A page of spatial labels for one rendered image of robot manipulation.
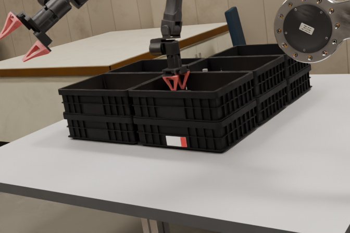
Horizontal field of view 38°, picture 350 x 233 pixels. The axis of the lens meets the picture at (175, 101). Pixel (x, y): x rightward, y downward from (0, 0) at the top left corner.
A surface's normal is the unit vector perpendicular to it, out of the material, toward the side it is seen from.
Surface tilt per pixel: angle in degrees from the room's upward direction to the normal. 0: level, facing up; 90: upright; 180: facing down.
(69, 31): 90
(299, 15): 90
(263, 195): 0
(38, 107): 90
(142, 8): 90
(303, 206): 0
